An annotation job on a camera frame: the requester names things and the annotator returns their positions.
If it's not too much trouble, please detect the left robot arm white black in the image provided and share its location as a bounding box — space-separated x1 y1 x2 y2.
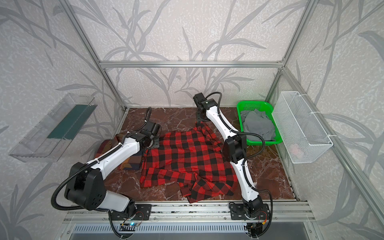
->
64 122 161 216

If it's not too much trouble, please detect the grey shirt in basket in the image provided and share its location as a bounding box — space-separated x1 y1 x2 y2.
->
241 109 276 141

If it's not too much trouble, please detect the green plastic basket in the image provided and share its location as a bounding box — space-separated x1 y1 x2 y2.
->
237 101 283 146

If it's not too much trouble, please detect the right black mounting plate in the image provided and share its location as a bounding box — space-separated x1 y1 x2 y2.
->
229 202 271 222

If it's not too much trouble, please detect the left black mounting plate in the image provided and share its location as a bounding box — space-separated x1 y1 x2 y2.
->
110 204 152 221

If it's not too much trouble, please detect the left black corrugated cable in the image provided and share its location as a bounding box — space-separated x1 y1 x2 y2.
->
50 106 153 211

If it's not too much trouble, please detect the black mounting plate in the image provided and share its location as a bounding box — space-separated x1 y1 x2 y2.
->
229 202 271 222
110 204 152 221

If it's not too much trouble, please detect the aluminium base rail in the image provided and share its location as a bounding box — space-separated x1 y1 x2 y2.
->
63 200 316 224

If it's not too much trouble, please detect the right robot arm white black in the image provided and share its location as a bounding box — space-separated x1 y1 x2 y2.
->
193 92 273 220

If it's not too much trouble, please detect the red black plaid shirt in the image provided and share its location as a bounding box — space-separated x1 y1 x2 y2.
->
140 122 238 203

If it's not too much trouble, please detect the clear plastic wall tray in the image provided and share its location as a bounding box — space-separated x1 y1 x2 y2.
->
9 94 97 163

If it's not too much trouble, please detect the white wire mesh basket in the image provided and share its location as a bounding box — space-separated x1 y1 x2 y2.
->
272 91 333 164

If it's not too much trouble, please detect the folded multicolour plaid shirt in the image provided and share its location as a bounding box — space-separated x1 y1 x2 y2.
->
93 135 145 176

